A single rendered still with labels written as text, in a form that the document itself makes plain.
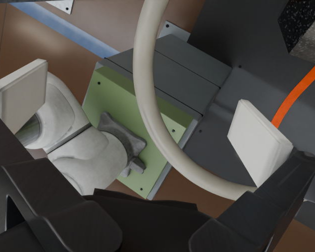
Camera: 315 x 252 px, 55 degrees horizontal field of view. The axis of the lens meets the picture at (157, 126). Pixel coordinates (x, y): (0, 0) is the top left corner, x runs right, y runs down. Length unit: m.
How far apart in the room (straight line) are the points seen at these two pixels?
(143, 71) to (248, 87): 1.33
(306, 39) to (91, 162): 0.72
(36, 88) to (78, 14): 1.85
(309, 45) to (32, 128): 0.82
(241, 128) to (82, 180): 0.67
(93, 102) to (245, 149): 0.87
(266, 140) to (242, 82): 1.57
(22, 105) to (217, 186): 0.41
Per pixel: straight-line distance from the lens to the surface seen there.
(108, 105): 1.00
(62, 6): 2.09
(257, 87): 1.73
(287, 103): 1.75
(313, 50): 1.07
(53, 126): 0.81
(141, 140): 0.97
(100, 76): 0.98
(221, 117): 1.81
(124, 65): 1.11
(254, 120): 0.19
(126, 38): 1.89
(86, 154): 0.85
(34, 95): 0.19
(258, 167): 0.17
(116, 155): 0.91
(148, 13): 0.43
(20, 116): 0.18
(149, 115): 0.46
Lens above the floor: 1.68
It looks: 59 degrees down
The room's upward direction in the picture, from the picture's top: 137 degrees counter-clockwise
